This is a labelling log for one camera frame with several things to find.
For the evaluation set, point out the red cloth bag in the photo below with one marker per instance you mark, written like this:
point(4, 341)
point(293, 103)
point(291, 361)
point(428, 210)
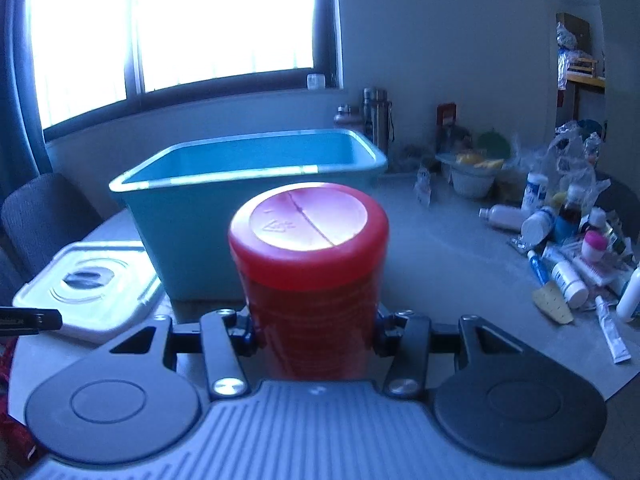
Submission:
point(12, 400)

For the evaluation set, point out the small white sachet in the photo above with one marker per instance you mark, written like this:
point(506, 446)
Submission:
point(424, 185)

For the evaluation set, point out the silver blister pack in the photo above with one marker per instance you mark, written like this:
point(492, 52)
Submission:
point(521, 242)

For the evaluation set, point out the pink capped jar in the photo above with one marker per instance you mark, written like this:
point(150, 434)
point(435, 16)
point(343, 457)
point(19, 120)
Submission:
point(595, 245)

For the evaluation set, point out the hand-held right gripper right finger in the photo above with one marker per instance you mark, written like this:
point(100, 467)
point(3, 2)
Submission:
point(412, 350)

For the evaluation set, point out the blue tube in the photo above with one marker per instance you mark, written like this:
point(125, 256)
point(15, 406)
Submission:
point(539, 267)

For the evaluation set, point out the white bottle grey label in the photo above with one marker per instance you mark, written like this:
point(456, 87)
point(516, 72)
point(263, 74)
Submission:
point(570, 282)

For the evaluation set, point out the red plastic jar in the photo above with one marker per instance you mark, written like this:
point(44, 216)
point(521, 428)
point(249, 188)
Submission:
point(310, 290)

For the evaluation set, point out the clear plastic bag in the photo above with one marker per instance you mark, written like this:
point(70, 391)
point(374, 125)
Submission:
point(570, 160)

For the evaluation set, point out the steel thermos bottle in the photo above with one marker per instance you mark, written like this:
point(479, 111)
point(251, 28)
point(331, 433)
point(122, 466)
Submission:
point(368, 115)
point(382, 120)

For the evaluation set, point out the window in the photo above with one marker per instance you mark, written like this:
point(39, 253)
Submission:
point(200, 20)

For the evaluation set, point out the red box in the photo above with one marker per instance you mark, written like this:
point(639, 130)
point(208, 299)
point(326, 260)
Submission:
point(446, 117)

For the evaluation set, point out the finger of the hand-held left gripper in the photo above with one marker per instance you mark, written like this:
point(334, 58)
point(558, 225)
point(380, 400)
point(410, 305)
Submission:
point(25, 321)

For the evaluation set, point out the wooden shelf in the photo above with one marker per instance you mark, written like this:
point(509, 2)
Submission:
point(582, 67)

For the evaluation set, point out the pink white tube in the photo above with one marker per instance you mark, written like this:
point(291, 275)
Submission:
point(590, 270)

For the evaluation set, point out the teal plastic storage bin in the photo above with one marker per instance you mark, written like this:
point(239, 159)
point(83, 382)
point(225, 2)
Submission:
point(200, 220)

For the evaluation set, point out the yellow nail file pad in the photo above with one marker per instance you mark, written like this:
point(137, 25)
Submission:
point(552, 302)

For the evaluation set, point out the brown bottle white cap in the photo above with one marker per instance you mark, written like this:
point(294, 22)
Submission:
point(570, 215)

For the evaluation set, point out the white bowl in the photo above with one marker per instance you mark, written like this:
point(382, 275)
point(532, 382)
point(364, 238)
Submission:
point(470, 182)

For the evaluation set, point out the plain white bottle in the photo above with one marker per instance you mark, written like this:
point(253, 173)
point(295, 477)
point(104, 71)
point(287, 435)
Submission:
point(505, 217)

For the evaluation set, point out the tall white bottle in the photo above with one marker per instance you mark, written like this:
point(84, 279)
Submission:
point(631, 295)

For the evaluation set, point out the green round plate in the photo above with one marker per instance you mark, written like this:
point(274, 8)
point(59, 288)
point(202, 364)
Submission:
point(495, 144)

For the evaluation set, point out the white bottle blue label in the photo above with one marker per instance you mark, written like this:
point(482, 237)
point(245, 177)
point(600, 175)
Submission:
point(534, 192)
point(537, 225)

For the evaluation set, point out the grey fabric chair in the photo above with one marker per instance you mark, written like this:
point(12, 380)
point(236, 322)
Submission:
point(45, 215)
point(9, 270)

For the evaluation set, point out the small white jar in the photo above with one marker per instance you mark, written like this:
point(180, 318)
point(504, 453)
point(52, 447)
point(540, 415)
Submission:
point(315, 81)

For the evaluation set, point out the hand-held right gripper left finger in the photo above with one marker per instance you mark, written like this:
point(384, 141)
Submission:
point(220, 347)

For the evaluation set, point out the white bin lid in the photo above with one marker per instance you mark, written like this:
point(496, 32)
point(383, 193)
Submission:
point(80, 305)

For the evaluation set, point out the glossy stone desktop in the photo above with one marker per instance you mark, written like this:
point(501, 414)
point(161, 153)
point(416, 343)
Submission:
point(440, 270)

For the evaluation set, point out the yellow food in bowl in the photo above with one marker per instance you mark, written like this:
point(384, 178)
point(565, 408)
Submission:
point(480, 161)

